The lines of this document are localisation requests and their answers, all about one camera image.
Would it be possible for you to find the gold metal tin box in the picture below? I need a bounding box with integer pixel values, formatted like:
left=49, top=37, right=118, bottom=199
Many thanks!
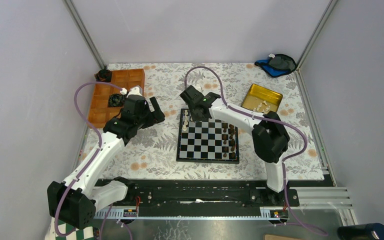
left=241, top=83, right=283, bottom=114

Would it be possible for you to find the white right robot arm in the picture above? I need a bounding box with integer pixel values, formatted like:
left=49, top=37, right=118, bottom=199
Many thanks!
left=179, top=85, right=290, bottom=206

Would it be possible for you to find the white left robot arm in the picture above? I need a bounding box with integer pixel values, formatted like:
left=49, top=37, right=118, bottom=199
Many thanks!
left=47, top=94, right=165, bottom=229

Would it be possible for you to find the black white chess board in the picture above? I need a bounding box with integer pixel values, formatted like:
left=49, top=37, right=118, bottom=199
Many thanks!
left=176, top=108, right=240, bottom=164

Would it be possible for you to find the dark chess pieces row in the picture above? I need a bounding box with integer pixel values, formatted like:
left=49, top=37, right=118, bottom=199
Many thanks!
left=221, top=122, right=237, bottom=161

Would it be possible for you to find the green white rolled chess mat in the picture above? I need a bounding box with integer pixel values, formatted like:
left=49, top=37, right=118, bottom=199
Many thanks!
left=44, top=218, right=96, bottom=240

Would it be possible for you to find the dark rolled cloth in tray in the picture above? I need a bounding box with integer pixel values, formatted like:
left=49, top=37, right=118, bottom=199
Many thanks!
left=108, top=93, right=125, bottom=108

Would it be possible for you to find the floral white table mat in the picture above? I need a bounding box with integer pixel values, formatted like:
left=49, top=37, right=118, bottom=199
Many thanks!
left=102, top=63, right=324, bottom=181

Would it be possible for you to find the orange wooden divided tray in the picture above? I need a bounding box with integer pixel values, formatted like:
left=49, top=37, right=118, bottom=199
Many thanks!
left=88, top=68, right=145, bottom=129

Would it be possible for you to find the dark rolled cloth corner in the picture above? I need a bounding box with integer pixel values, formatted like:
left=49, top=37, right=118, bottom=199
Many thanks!
left=94, top=69, right=112, bottom=83

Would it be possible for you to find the blue black cloth bundle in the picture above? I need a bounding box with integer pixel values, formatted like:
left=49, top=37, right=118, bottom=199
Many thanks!
left=254, top=53, right=297, bottom=78

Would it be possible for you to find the dark cylinder bottle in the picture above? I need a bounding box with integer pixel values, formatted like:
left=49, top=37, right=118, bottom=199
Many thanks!
left=337, top=223, right=384, bottom=240

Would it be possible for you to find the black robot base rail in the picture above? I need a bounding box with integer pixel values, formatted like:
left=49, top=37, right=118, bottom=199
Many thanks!
left=113, top=179, right=300, bottom=218

